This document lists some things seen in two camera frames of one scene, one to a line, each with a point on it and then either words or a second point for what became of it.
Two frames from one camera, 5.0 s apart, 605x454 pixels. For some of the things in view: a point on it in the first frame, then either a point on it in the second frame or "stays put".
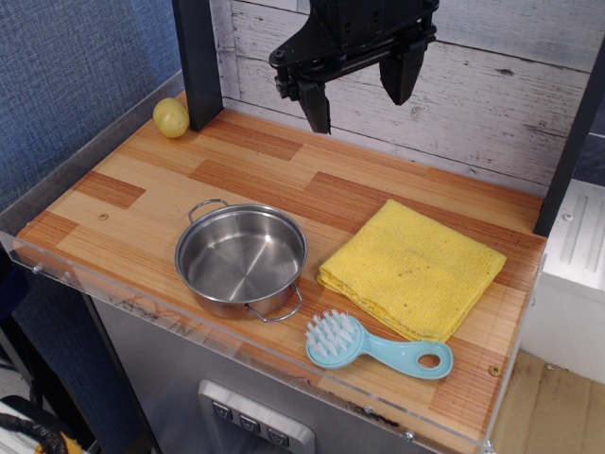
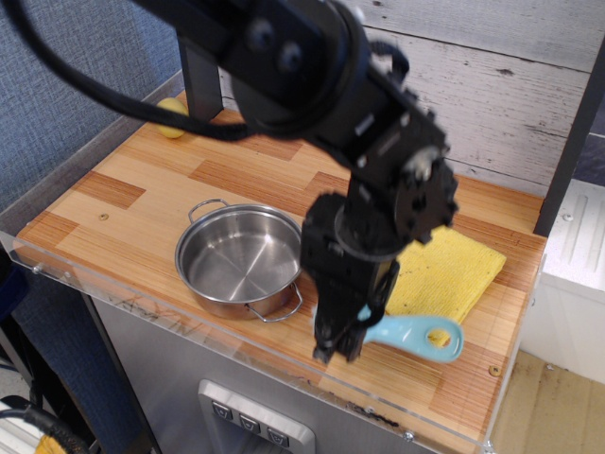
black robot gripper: [337, 32] -> [354, 289]
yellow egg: [171, 117] stays put
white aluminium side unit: [566, 323] stays put
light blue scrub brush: [336, 340] -> [412, 333]
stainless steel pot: [241, 260] stays put
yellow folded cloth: [413, 270] stays put
